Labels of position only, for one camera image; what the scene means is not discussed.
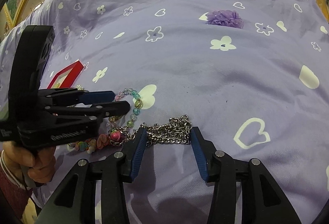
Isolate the silver chain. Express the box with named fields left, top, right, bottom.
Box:
left=128, top=114, right=194, bottom=148

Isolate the red knit sleeve forearm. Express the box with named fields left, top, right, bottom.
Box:
left=1, top=151, right=32, bottom=219

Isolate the person's left hand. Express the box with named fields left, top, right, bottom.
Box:
left=3, top=141, right=56, bottom=183

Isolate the red shallow box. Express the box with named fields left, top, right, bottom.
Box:
left=47, top=60, right=84, bottom=89

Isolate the purple floral duvet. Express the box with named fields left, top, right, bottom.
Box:
left=1, top=0, right=328, bottom=223

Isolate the purple fabric flower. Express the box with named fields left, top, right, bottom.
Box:
left=206, top=10, right=244, bottom=29

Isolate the colourful candy bead bracelet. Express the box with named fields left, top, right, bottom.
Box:
left=67, top=128, right=127, bottom=155

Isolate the pastel glass bead bracelet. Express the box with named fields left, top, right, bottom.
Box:
left=106, top=87, right=144, bottom=130

